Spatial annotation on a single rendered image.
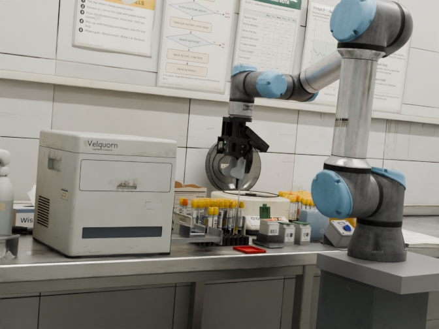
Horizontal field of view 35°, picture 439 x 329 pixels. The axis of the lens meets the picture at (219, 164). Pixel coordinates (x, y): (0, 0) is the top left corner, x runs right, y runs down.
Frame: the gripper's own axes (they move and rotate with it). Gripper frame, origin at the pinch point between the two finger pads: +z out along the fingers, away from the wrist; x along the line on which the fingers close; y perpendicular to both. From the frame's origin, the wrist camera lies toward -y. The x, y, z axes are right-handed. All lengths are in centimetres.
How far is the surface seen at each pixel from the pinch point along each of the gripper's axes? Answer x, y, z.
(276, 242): 8.3, -9.2, 16.3
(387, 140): -50, -117, -17
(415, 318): 54, -19, 27
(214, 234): 8.3, 13.2, 13.5
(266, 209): 2.6, -9.0, 7.1
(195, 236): 11.0, 21.2, 13.4
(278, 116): -51, -53, -23
